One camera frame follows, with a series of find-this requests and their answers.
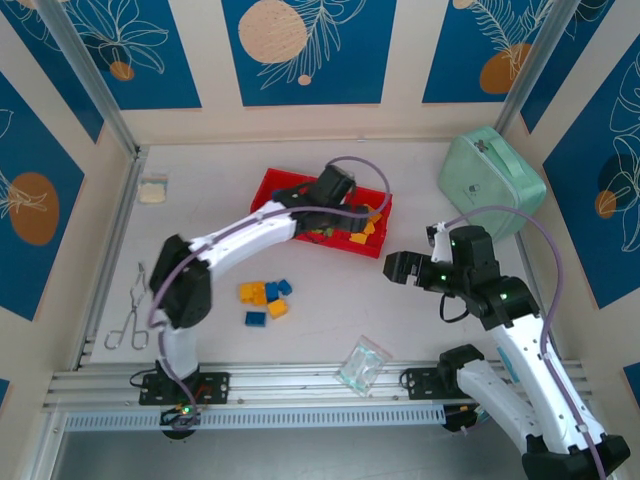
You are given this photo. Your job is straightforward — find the red three-compartment tray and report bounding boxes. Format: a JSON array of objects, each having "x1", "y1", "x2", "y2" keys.
[{"x1": 248, "y1": 167, "x2": 394, "y2": 260}]

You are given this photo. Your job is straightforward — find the clear plastic zip bag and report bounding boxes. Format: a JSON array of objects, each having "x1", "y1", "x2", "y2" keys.
[{"x1": 337, "y1": 334, "x2": 394, "y2": 399}]

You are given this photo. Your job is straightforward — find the mint green zip case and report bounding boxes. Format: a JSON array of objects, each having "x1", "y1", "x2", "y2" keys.
[{"x1": 438, "y1": 125, "x2": 547, "y2": 246}]

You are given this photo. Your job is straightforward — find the small bag of white powder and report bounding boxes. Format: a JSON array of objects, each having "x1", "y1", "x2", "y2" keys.
[{"x1": 138, "y1": 172, "x2": 170, "y2": 205}]

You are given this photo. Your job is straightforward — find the metal scissor tongs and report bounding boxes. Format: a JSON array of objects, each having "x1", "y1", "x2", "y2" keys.
[{"x1": 103, "y1": 262, "x2": 150, "y2": 351}]

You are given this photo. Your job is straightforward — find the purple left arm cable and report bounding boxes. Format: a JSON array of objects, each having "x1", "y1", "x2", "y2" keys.
[{"x1": 148, "y1": 155, "x2": 392, "y2": 432}]

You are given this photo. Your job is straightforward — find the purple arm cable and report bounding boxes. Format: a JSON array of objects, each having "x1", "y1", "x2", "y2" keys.
[
  {"x1": 148, "y1": 155, "x2": 392, "y2": 432},
  {"x1": 444, "y1": 206, "x2": 614, "y2": 480}
]

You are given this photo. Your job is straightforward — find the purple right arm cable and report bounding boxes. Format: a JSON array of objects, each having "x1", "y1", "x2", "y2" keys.
[{"x1": 444, "y1": 206, "x2": 614, "y2": 480}]

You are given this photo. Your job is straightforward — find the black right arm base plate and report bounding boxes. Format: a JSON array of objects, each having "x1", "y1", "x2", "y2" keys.
[{"x1": 401, "y1": 367, "x2": 466, "y2": 401}]

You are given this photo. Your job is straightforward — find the blue leaf print wall panel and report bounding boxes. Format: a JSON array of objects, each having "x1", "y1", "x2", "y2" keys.
[
  {"x1": 0, "y1": 72, "x2": 87, "y2": 322},
  {"x1": 221, "y1": 0, "x2": 399, "y2": 108},
  {"x1": 0, "y1": 0, "x2": 106, "y2": 144},
  {"x1": 542, "y1": 34, "x2": 640, "y2": 311},
  {"x1": 519, "y1": 0, "x2": 640, "y2": 134},
  {"x1": 62, "y1": 0, "x2": 203, "y2": 111},
  {"x1": 422, "y1": 0, "x2": 557, "y2": 105}
]

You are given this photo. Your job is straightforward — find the aluminium front rail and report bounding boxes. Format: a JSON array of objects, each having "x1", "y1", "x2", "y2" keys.
[{"x1": 42, "y1": 358, "x2": 596, "y2": 410}]

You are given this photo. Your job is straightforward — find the white slotted cable duct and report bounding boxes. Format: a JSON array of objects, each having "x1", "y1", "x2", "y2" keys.
[{"x1": 63, "y1": 404, "x2": 447, "y2": 432}]

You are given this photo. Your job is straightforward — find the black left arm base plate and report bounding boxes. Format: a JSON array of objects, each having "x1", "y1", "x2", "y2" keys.
[{"x1": 138, "y1": 372, "x2": 232, "y2": 406}]

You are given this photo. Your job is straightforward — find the aluminium side rail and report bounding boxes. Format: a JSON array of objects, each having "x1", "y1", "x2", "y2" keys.
[{"x1": 69, "y1": 144, "x2": 151, "y2": 374}]

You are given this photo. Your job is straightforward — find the aluminium frame post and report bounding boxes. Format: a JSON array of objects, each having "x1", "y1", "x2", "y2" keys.
[
  {"x1": 493, "y1": 0, "x2": 584, "y2": 139},
  {"x1": 37, "y1": 0, "x2": 146, "y2": 161}
]

